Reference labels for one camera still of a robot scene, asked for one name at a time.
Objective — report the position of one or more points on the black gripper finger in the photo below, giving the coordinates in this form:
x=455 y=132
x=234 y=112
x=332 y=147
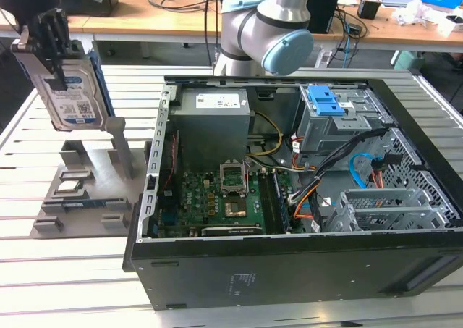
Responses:
x=50 y=34

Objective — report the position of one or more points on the hard disk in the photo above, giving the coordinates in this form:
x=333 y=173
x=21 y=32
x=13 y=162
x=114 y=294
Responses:
x=72 y=103

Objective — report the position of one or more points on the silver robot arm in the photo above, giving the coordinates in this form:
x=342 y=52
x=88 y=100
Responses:
x=267 y=27

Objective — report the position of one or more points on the metal disk bay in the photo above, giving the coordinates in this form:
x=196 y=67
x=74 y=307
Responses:
x=398 y=219
x=376 y=197

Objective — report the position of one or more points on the wooden desk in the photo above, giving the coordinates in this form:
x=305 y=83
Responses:
x=144 y=20

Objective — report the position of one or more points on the grey parts rack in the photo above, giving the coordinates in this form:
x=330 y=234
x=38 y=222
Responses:
x=105 y=187

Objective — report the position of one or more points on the blue RAM stick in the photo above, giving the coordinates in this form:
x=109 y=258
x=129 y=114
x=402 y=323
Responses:
x=85 y=205

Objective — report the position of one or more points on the grey power supply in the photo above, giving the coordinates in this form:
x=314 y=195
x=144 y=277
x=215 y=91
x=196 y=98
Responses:
x=210 y=132

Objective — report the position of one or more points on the green motherboard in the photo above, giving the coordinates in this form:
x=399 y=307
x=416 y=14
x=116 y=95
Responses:
x=195 y=201

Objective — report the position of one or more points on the CPU socket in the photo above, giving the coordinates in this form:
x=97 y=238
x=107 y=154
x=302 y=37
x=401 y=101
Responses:
x=234 y=183

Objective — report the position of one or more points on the copper chipset heatsink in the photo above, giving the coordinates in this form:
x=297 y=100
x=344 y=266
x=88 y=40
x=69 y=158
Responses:
x=236 y=210

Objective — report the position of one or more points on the black graphics card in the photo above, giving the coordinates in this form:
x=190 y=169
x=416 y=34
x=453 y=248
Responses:
x=231 y=230

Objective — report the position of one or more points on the white power strip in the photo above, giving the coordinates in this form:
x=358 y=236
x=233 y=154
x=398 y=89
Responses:
x=323 y=58

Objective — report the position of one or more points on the small black computer tower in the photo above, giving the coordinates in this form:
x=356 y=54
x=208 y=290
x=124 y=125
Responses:
x=323 y=9

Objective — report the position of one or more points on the black RAM slot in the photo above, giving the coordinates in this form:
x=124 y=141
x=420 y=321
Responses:
x=267 y=205

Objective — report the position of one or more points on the installed RAM stick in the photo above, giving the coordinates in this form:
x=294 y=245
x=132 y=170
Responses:
x=281 y=205

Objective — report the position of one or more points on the grey metal drive cage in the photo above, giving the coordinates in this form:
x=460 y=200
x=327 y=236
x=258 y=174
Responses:
x=325 y=132

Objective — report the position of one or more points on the black pen holder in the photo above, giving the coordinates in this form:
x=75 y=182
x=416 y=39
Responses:
x=369 y=9

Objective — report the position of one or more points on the black PC case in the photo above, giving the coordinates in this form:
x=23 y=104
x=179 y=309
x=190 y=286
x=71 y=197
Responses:
x=289 y=270

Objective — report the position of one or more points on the pale green container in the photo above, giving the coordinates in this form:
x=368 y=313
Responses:
x=408 y=60

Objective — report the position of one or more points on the clear plastic bag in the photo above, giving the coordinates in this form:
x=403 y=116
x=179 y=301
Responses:
x=412 y=13

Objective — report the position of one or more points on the small white box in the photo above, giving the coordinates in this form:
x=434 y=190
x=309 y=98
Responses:
x=452 y=25

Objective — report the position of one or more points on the blue plastic drive bracket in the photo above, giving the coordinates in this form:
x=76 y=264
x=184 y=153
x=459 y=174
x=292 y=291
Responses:
x=323 y=101

